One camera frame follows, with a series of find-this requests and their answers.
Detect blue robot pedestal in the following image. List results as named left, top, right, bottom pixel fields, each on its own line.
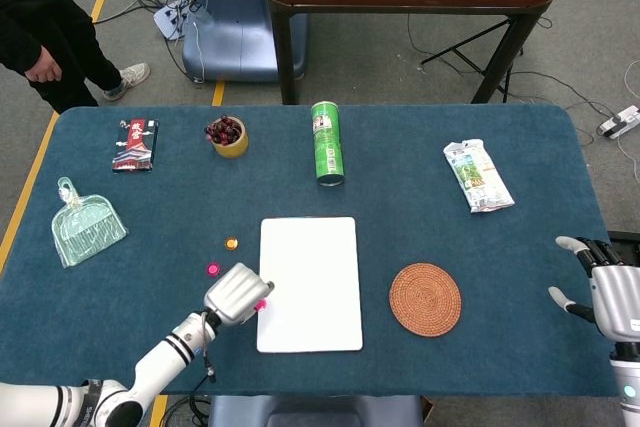
left=181, top=0, right=310, bottom=84

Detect green chip can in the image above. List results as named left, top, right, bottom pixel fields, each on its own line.
left=310, top=100, right=346, bottom=188

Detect white green snack bag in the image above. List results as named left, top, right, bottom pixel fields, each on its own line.
left=442, top=138, right=516, bottom=214

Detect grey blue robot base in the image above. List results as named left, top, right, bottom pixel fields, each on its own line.
left=207, top=395, right=425, bottom=427

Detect white rectangular board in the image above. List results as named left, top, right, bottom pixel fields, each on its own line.
left=256, top=216, right=364, bottom=354

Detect green dustpan with brush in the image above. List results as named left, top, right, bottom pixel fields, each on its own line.
left=51, top=176, right=130, bottom=269

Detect black cables under table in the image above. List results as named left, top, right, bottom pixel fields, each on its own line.
left=164, top=395, right=214, bottom=427

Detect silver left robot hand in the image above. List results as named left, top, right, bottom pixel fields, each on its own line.
left=202, top=262, right=276, bottom=328

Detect black arm cable with plug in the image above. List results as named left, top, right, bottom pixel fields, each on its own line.
left=164, top=312, right=218, bottom=423

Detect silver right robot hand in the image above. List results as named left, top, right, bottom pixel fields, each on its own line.
left=548, top=235, right=640, bottom=344

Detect white power strip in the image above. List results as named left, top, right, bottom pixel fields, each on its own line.
left=152, top=0, right=199, bottom=42
left=598, top=105, right=640, bottom=139

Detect blue felt table cloth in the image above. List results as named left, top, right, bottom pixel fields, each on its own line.
left=0, top=104, right=626, bottom=398

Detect standing person in black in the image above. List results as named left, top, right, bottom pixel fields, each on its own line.
left=0, top=0, right=151, bottom=115

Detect red black book box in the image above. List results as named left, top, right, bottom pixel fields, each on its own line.
left=111, top=118, right=160, bottom=175

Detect round woven rattan coaster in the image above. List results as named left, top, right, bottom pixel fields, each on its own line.
left=388, top=262, right=463, bottom=339

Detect yellow bowl of cherries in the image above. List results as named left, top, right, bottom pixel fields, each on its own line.
left=208, top=116, right=250, bottom=159

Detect dark red grape bunch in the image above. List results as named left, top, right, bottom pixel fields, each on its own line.
left=203, top=115, right=242, bottom=146

